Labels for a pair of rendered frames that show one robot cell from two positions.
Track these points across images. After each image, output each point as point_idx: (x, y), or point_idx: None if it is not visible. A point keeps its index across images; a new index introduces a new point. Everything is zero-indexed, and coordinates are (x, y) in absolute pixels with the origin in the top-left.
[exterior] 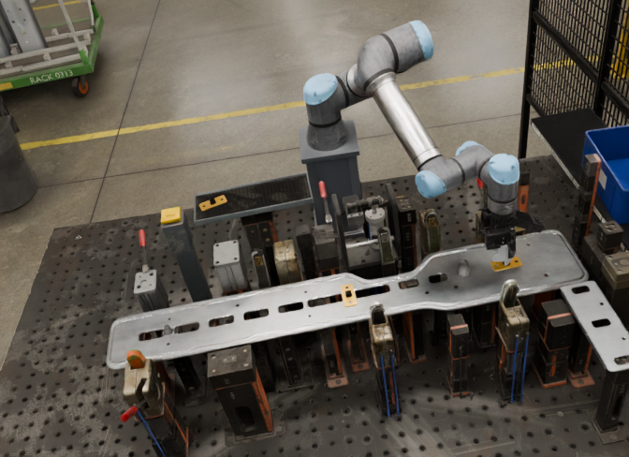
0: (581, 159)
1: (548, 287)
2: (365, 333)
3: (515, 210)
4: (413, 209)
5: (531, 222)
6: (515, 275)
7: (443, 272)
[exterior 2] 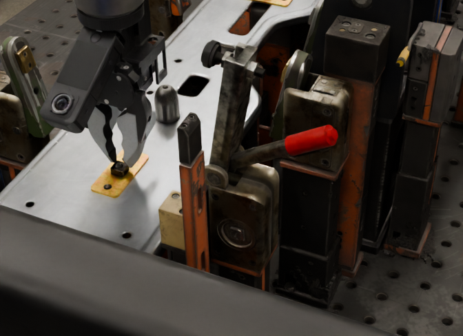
0: None
1: (5, 189)
2: None
3: (78, 11)
4: (328, 30)
5: (59, 75)
6: (81, 166)
7: (197, 96)
